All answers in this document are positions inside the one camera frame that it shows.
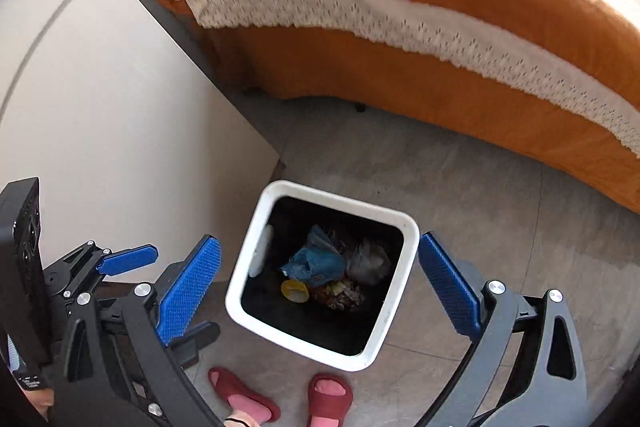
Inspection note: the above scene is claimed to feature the white lace bed trim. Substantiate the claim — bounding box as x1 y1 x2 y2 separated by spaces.
141 0 640 158

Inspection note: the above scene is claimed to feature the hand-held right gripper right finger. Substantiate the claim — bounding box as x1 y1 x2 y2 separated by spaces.
418 232 588 427

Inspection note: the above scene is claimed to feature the person's foot in pink sock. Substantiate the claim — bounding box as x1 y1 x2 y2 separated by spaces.
314 381 347 427
225 393 275 427

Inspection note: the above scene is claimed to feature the white square waste bin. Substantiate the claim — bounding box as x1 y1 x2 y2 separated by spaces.
225 180 420 372

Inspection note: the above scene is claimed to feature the blue plastic bag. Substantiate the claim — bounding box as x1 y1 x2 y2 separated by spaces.
280 226 347 285

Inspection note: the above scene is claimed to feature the clear plastic wrapper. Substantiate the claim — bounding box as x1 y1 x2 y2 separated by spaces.
347 241 392 285

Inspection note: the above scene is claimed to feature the red slipper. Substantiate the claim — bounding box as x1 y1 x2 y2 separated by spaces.
307 374 354 427
207 367 281 424

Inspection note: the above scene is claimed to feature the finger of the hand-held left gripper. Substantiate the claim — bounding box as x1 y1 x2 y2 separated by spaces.
44 240 160 304
169 320 221 369

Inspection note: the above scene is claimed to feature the yellow plastic lid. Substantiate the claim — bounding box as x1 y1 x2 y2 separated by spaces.
281 279 309 304

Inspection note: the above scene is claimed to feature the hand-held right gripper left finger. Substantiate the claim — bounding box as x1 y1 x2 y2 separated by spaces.
54 235 223 427

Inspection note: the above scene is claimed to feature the brown red snack wrapper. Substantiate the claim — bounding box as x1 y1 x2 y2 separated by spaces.
312 279 363 312

